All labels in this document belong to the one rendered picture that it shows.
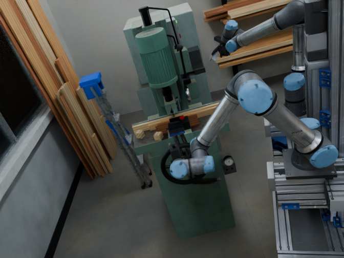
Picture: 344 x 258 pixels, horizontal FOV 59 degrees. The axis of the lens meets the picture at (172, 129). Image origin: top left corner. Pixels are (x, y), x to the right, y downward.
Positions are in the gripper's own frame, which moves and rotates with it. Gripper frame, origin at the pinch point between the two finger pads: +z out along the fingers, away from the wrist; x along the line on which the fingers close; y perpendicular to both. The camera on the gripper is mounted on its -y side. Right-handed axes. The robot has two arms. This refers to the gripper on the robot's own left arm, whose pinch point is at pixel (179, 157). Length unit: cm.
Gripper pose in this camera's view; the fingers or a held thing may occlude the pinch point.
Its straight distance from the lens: 165.7
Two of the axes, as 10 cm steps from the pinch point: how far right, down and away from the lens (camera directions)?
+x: 9.6, -2.7, -0.6
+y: 2.7, 9.6, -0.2
